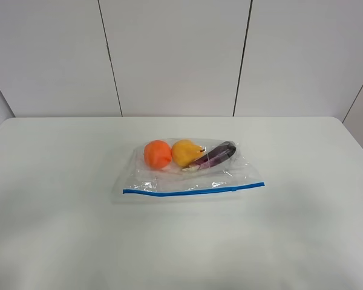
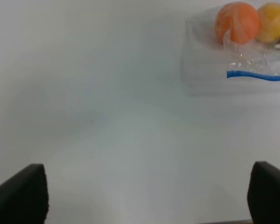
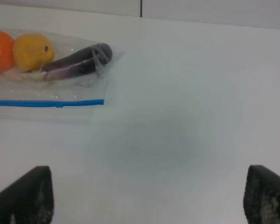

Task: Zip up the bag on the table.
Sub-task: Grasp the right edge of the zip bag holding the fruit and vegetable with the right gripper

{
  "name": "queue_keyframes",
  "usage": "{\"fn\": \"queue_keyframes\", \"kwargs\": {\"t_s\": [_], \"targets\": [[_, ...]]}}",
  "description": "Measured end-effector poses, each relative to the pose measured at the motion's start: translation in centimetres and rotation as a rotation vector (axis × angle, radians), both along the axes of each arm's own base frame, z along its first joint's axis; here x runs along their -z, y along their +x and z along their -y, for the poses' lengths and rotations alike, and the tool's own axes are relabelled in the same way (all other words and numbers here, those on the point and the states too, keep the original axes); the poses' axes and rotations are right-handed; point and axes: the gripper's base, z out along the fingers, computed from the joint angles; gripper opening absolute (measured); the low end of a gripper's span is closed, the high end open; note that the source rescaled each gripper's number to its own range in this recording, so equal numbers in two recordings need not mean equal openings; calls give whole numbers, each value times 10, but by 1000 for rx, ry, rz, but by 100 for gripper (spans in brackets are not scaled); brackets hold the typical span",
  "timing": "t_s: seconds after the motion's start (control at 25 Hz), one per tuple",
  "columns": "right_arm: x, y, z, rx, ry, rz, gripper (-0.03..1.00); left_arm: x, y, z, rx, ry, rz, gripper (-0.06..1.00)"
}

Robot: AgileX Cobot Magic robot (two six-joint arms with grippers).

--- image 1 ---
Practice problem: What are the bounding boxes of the clear zip bag blue seal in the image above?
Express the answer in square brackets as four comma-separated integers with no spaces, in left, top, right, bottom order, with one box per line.
[111,138,265,203]

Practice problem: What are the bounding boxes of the yellow pear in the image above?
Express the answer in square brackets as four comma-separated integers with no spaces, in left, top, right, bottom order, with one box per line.
[171,140,205,167]

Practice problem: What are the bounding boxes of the orange round fruit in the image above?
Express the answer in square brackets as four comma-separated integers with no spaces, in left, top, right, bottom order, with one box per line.
[144,140,172,170]

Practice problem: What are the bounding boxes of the purple eggplant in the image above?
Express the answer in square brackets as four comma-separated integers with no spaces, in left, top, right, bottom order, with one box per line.
[182,141,237,172]

